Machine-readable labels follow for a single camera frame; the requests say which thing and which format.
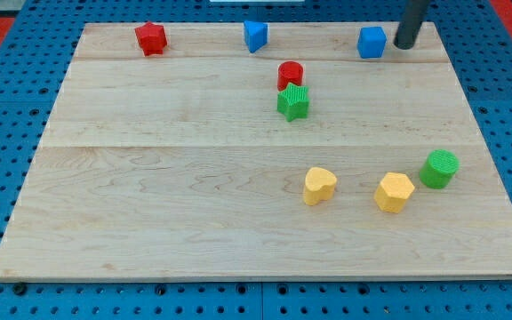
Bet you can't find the wooden board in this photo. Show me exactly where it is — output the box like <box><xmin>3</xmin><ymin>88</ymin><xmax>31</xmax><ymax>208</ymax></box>
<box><xmin>0</xmin><ymin>22</ymin><xmax>512</xmax><ymax>283</ymax></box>

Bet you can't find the yellow heart block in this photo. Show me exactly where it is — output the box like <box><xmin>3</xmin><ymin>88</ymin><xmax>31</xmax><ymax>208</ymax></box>
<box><xmin>303</xmin><ymin>167</ymin><xmax>338</xmax><ymax>206</ymax></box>

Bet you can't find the green star block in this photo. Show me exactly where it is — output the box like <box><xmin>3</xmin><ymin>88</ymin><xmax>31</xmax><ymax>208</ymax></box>
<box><xmin>276</xmin><ymin>83</ymin><xmax>310</xmax><ymax>122</ymax></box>

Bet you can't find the red cylinder block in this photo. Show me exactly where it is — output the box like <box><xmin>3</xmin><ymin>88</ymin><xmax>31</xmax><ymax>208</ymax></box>
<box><xmin>276</xmin><ymin>60</ymin><xmax>304</xmax><ymax>91</ymax></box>

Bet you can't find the blue triangle block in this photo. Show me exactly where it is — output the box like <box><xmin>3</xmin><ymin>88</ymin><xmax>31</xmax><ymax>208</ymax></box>
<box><xmin>244</xmin><ymin>20</ymin><xmax>268</xmax><ymax>53</ymax></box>

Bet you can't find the yellow hexagon block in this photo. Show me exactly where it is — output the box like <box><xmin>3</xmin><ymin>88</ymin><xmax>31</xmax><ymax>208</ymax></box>
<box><xmin>373</xmin><ymin>172</ymin><xmax>415</xmax><ymax>213</ymax></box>

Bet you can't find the red star block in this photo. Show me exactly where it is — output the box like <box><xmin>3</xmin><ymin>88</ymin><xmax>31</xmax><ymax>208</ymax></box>
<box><xmin>134</xmin><ymin>21</ymin><xmax>168</xmax><ymax>56</ymax></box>

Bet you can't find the blue cube block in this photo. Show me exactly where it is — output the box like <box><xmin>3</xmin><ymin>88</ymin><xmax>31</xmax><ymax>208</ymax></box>
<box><xmin>357</xmin><ymin>26</ymin><xmax>387</xmax><ymax>59</ymax></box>

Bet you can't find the green cylinder block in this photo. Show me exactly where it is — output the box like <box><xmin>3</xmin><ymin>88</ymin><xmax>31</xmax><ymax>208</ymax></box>
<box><xmin>419</xmin><ymin>149</ymin><xmax>460</xmax><ymax>189</ymax></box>

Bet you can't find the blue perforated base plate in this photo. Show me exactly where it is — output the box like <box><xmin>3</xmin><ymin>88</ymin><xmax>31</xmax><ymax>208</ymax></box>
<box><xmin>0</xmin><ymin>1</ymin><xmax>512</xmax><ymax>319</ymax></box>

